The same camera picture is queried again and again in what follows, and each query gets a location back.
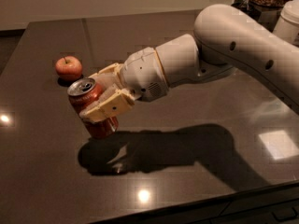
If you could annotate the dark drawer handle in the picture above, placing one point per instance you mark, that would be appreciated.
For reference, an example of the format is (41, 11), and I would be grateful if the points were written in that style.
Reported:
(285, 214)

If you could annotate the red coke can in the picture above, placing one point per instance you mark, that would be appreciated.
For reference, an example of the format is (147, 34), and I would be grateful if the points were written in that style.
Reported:
(85, 93)

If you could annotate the white lidded container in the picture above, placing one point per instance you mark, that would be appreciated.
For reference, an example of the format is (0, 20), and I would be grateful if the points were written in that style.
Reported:
(287, 27)

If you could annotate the black napkin holder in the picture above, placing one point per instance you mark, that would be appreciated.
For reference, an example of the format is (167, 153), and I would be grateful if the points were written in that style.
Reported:
(246, 7)

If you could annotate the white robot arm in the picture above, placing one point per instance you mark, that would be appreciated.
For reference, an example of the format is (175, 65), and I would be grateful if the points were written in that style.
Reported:
(224, 38)

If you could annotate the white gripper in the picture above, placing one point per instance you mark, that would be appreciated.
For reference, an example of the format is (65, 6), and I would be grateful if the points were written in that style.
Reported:
(141, 73)

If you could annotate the red apple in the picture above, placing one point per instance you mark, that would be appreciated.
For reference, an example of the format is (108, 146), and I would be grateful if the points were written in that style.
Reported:
(68, 68)

